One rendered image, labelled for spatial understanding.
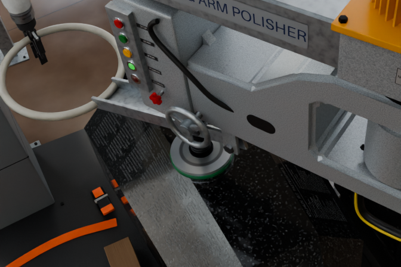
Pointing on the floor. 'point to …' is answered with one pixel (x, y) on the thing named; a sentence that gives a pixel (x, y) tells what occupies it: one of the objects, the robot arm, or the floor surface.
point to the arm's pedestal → (19, 173)
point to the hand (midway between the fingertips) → (39, 53)
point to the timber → (122, 254)
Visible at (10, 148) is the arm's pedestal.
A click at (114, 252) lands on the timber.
